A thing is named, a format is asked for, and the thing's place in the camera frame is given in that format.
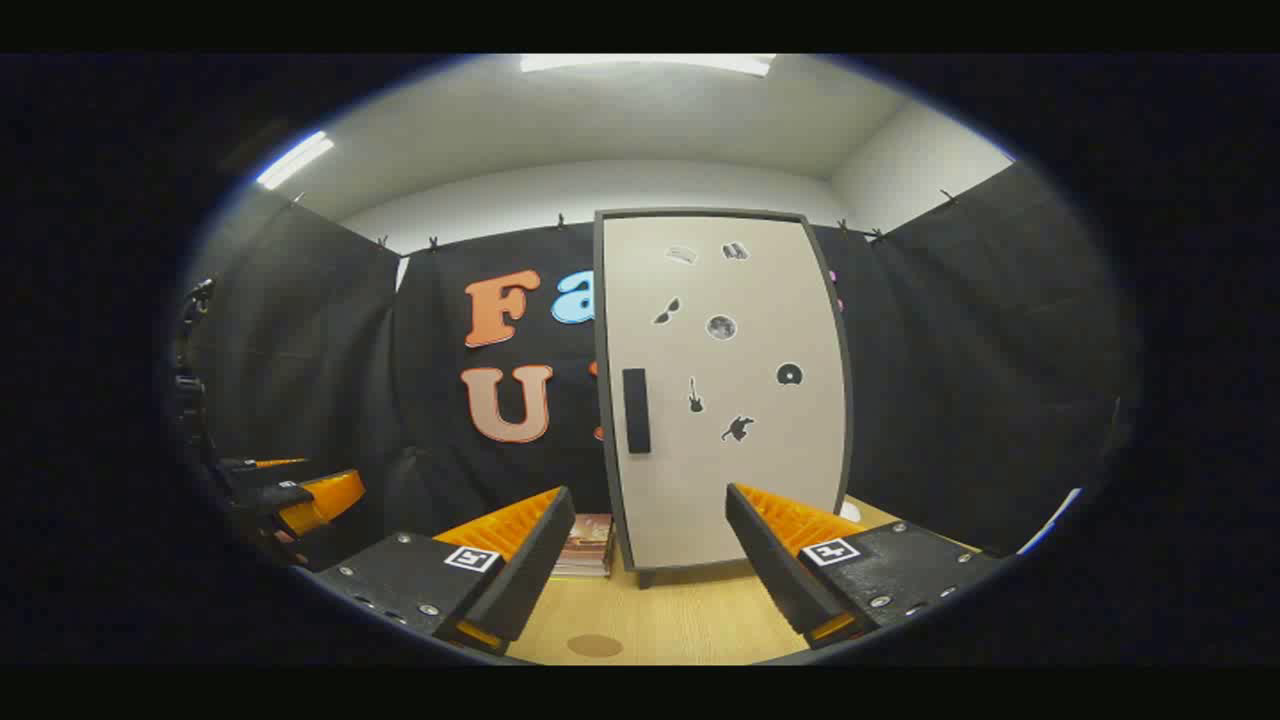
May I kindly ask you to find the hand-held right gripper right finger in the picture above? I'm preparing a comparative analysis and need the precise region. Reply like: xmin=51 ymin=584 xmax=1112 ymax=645
xmin=725 ymin=483 xmax=1006 ymax=651

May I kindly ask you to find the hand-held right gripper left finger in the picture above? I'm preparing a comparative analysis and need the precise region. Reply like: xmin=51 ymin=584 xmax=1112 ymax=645
xmin=312 ymin=486 xmax=577 ymax=656

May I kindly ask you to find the dark grey cabinet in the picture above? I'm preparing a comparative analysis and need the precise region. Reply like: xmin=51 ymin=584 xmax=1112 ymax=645
xmin=594 ymin=207 xmax=856 ymax=591

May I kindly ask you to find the brown cover book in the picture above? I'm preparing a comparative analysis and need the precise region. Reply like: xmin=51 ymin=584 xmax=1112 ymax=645
xmin=562 ymin=514 xmax=614 ymax=551

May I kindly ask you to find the black backdrop cloth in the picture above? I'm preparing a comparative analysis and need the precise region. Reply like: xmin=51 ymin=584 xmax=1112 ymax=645
xmin=165 ymin=160 xmax=1141 ymax=601

